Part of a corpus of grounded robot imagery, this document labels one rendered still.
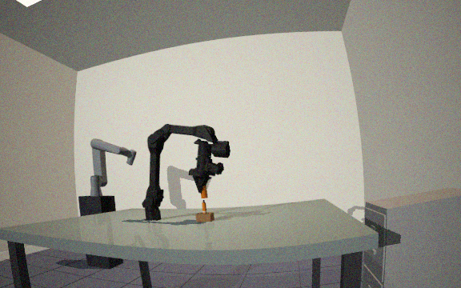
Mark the tan wooden block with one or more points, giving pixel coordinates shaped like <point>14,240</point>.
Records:
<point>206,217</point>

